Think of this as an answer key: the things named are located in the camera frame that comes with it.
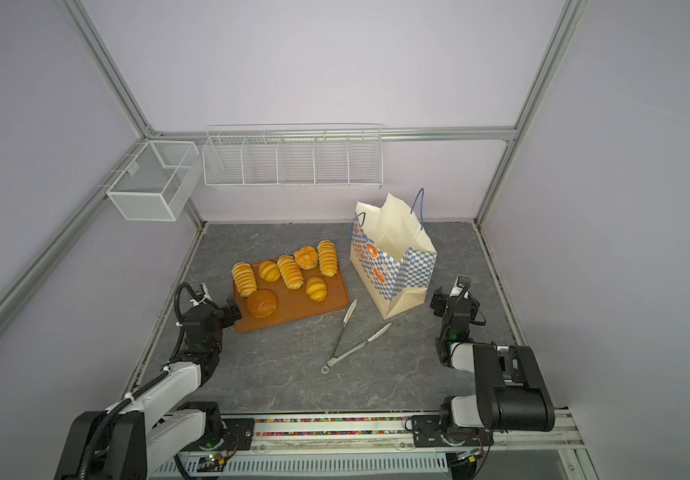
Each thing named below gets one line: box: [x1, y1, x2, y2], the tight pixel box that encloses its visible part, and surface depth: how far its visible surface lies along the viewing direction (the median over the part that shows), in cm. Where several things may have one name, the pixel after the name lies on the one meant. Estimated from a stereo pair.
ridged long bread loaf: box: [317, 240, 339, 277], surface depth 107 cm
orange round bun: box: [247, 289, 277, 318], surface depth 96 cm
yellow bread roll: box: [259, 260, 280, 282], surface depth 104 cm
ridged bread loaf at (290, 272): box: [277, 254, 304, 290], surface depth 104 cm
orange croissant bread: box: [305, 276, 327, 302], surface depth 100 cm
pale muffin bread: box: [294, 246, 319, 270], surface depth 107 cm
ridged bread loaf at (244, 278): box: [231, 262, 257, 297], surface depth 101 cm
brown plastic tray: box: [234, 247, 350, 333], surface depth 101 cm
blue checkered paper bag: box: [349, 188, 437, 320], surface depth 87 cm
